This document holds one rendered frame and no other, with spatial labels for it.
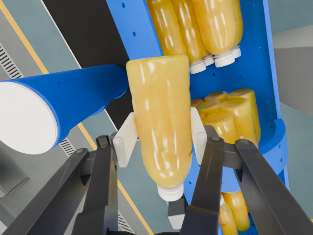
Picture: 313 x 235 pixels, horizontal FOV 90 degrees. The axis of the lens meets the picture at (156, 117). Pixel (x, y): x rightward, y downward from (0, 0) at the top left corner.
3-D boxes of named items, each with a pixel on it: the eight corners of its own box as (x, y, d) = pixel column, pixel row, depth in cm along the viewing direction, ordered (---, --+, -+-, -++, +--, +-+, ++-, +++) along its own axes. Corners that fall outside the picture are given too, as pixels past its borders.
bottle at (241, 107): (219, 109, 35) (235, 173, 41) (254, 101, 33) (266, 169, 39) (215, 100, 41) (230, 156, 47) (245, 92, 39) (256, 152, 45)
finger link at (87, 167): (111, 175, 13) (76, 176, 13) (126, 142, 17) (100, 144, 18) (107, 159, 12) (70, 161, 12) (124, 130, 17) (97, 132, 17)
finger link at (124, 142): (126, 168, 14) (119, 168, 14) (139, 132, 21) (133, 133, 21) (120, 139, 13) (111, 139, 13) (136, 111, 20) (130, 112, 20)
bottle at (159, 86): (145, 54, 21) (159, 165, 28) (108, 57, 16) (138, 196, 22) (197, 47, 18) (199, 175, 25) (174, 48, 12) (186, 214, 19)
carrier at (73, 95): (91, 77, 138) (112, 103, 145) (-30, 110, 57) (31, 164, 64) (114, 56, 129) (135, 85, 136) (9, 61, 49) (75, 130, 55)
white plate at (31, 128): (-32, 111, 56) (-28, 110, 57) (28, 165, 63) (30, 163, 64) (6, 63, 48) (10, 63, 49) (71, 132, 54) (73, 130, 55)
